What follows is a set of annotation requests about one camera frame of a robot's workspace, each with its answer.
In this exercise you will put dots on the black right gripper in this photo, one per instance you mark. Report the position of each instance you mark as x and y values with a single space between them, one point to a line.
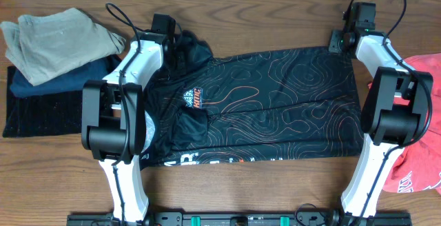
334 46

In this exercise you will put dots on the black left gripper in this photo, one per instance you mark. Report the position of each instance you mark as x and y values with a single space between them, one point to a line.
182 56

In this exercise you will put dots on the black orange patterned jersey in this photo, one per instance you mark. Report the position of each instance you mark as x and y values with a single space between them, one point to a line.
263 106

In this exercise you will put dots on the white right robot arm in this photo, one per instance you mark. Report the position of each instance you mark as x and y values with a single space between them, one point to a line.
397 113

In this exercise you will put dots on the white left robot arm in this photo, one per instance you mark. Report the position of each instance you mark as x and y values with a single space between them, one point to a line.
114 127

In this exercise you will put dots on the beige folded garment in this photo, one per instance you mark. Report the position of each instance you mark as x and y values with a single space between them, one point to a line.
43 48

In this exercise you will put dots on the black sparkly folded garment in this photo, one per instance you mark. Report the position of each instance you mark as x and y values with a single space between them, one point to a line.
47 115

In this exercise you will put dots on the red t-shirt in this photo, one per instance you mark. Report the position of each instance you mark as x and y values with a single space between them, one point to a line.
418 167

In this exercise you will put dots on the navy blue folded garment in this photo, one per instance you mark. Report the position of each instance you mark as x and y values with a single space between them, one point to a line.
73 80

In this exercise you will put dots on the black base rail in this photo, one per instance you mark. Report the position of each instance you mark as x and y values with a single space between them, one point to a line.
300 218

